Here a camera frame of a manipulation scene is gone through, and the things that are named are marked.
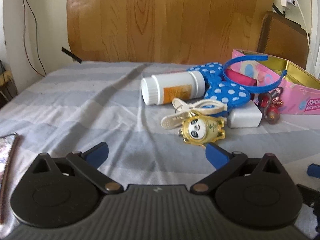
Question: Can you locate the blue polka dot bow headband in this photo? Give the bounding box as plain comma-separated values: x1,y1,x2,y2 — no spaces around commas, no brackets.
187,55,287,110

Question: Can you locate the yellow panda toy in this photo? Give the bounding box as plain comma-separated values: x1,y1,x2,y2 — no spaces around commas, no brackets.
178,115,226,146

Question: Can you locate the dark wall cable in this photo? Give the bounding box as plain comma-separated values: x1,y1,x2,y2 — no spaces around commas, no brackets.
19,0,47,77

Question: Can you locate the white charger cable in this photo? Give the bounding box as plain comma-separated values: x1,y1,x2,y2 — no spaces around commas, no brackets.
291,0,318,75

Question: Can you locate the black tape strip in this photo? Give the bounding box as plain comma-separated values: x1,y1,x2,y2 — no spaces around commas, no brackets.
61,47,82,63

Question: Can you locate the wooden headboard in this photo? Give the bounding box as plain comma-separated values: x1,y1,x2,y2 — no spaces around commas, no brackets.
67,0,273,64

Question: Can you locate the magenta pink box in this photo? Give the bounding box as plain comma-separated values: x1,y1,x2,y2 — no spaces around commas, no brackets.
226,68,257,86

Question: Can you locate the pink macaron biscuit tin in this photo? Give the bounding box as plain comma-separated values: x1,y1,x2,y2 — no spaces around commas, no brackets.
230,55,320,115

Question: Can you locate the white pill bottle orange label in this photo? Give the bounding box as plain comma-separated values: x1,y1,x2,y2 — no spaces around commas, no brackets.
141,71,206,105

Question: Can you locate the brown chair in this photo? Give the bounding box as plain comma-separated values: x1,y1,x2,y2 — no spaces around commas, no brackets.
257,11,309,69

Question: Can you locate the white power adapter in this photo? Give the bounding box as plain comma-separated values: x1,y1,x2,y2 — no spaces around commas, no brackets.
227,101,263,128

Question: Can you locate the red brown figurine keychain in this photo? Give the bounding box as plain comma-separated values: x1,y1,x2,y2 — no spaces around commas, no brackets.
258,87,283,125

